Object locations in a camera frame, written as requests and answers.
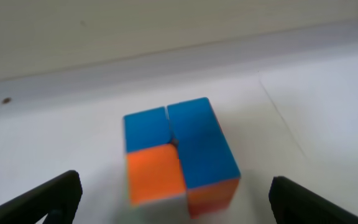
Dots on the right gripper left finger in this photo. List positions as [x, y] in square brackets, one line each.
[42, 202]

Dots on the white shelf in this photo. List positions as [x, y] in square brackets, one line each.
[322, 93]

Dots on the many-coloured puzzle cube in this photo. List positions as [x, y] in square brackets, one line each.
[197, 149]

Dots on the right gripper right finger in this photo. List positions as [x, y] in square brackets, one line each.
[300, 205]

